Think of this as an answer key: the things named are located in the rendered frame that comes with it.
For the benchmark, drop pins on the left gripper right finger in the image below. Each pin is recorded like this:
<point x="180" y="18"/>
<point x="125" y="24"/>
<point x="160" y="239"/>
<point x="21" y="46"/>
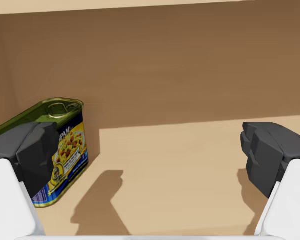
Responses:
<point x="272" y="155"/>

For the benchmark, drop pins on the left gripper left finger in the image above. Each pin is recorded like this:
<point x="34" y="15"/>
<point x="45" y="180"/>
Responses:
<point x="27" y="155"/>

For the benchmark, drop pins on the green and blue rectangular can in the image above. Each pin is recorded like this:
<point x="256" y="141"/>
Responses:
<point x="71" y="150"/>

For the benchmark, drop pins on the pale wooden shelf unit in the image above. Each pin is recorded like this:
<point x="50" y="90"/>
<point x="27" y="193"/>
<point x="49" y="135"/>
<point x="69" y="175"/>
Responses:
<point x="165" y="75"/>

